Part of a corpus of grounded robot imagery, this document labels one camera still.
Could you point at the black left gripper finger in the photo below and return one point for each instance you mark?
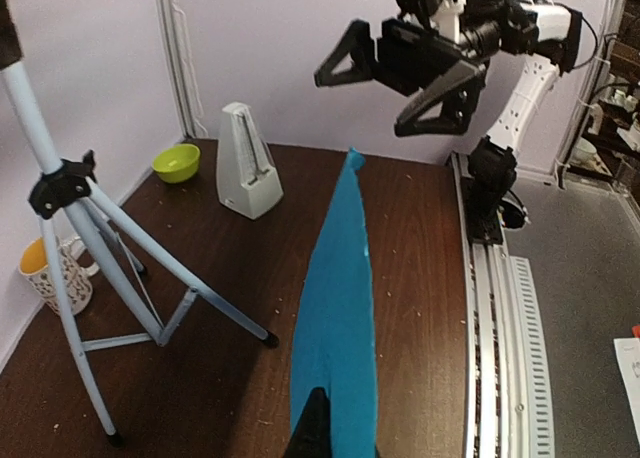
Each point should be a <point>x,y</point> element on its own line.
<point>311,437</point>

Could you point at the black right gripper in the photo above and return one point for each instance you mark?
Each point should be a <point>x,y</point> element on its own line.
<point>410,58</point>

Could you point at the blue sheet music page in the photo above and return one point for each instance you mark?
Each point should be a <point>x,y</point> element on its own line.
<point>334,340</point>

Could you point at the white perforated music stand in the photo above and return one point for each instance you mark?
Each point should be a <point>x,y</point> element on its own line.
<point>71,187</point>

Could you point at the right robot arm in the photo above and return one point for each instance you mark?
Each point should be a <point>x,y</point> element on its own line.
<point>548,35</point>

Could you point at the white metronome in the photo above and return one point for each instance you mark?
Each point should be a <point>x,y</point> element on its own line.
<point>246,177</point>

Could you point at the small yellow-green bowl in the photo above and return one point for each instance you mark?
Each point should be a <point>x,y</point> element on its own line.
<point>178,163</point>

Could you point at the white sheet music papers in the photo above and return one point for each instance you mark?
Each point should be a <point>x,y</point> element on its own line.
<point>627,354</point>

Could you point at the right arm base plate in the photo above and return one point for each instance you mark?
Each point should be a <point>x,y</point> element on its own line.
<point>510,214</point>

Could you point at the aluminium front rail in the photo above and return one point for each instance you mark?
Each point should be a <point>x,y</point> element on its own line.
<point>509,410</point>

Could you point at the right aluminium frame post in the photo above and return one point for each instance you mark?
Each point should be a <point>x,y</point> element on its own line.
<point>178,52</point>

